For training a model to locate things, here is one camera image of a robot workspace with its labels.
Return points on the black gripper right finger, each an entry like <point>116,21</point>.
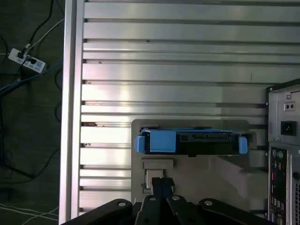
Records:
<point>178,211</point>

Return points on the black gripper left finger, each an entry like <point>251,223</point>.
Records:
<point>150,211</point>

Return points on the hard disk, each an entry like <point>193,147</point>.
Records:
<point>162,140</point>

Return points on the silver CPU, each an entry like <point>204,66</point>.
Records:
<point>150,178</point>

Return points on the grey parts rack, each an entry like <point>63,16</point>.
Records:
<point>211,180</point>

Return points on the black PC case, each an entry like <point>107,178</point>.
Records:
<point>281,117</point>

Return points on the white power strip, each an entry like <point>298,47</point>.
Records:
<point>25,59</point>

